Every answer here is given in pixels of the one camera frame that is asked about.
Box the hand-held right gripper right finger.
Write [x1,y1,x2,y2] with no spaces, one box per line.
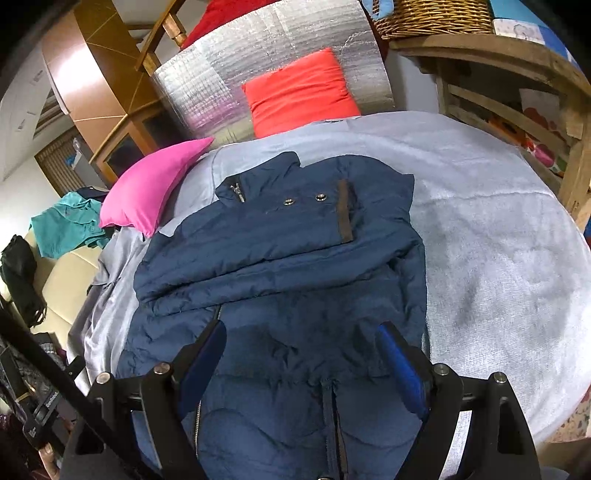
[375,322,542,480]

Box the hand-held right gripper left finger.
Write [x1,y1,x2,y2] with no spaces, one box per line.
[60,318,228,480]

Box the navy blue padded jacket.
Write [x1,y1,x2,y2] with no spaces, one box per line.
[115,151,428,480]

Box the light grey blanket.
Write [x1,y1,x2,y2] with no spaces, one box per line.
[67,111,591,444]

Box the beige sofa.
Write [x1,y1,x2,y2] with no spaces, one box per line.
[0,231,112,333]

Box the black pole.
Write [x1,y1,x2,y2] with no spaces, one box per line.
[0,295,153,480]

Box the pink pillow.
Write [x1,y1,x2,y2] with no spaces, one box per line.
[99,137,215,238]

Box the floral printed cloth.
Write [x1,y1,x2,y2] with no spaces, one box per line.
[554,401,591,444]

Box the teal cloth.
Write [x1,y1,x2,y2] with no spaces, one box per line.
[30,191,114,259]

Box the black bag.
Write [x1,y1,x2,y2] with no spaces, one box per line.
[0,234,47,324]

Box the grey cabinet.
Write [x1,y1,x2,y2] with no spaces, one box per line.
[65,138,98,185]

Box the orange-red pillow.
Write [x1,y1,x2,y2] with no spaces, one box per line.
[241,47,361,138]

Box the wooden column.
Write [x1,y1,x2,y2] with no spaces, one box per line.
[41,0,162,185]

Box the wooden table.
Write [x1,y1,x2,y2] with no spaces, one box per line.
[390,34,591,217]

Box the silver foil insulation mat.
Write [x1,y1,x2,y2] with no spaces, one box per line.
[152,0,395,141]

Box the wooden stair railing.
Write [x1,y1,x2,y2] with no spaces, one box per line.
[139,0,195,79]

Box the red cloth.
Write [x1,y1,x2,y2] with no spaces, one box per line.
[182,0,273,49]

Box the wicker basket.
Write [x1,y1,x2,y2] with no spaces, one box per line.
[372,0,495,41]

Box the white and blue printed box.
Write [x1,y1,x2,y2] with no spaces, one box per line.
[492,18,548,44]

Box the blue cloth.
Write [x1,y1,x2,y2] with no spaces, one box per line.
[362,0,393,19]

